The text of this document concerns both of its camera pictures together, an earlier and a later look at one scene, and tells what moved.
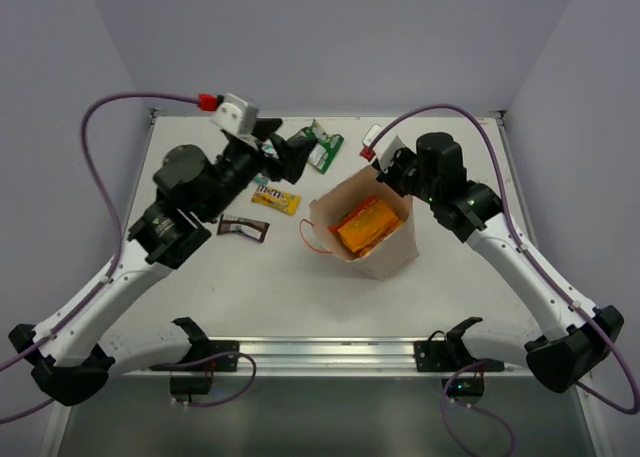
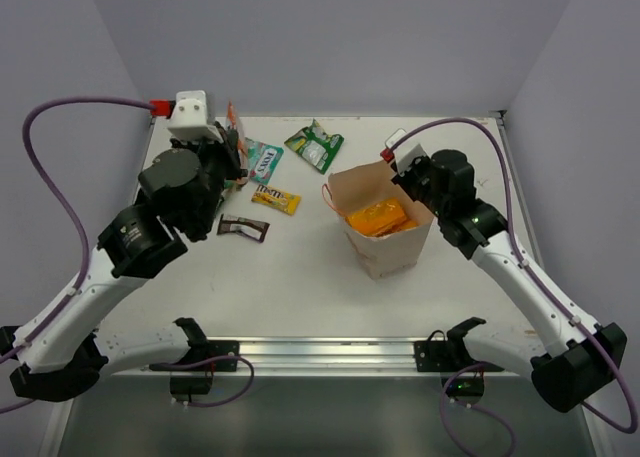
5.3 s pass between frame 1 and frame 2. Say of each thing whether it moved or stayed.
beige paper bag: moved
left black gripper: moved
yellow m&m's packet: stayed
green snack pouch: stayed
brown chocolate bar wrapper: stayed
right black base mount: stayed
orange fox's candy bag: moved
